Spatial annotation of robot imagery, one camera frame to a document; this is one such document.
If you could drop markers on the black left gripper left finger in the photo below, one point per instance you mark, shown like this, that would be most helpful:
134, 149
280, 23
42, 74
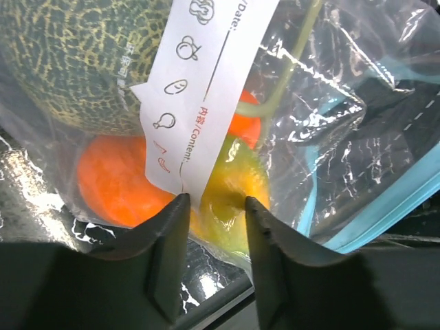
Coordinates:
130, 282

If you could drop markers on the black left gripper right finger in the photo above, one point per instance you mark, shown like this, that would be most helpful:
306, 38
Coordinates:
300, 284

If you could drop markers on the yellow fake lemon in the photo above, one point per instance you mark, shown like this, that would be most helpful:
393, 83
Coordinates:
238, 173

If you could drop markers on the clear blue-zip food bag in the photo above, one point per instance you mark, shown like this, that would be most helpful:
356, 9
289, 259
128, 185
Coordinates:
344, 90

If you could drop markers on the orange fake tomato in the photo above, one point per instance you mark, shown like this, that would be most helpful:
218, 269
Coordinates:
111, 181

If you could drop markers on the green netted fake melon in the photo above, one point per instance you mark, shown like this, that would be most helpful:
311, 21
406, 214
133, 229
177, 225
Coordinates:
78, 60

